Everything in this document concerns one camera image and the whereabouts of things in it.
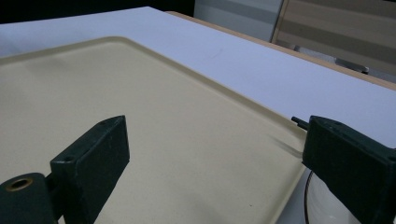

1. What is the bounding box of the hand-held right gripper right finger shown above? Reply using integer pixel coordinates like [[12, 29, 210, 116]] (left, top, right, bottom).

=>
[[290, 115, 396, 224]]

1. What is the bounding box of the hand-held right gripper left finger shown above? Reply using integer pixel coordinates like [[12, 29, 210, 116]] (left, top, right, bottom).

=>
[[49, 115, 131, 224]]

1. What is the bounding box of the white plate with dark rim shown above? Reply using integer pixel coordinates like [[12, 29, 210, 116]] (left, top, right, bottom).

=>
[[304, 169, 363, 224]]

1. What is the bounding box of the beige plastic tray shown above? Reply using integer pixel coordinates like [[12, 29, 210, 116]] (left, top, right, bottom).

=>
[[0, 35, 307, 224]]

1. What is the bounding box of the beige slatted panel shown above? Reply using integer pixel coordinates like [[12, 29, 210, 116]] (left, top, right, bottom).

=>
[[271, 0, 396, 76]]

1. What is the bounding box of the grey cabinet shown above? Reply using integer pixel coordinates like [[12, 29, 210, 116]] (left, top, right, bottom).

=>
[[193, 0, 285, 43]]

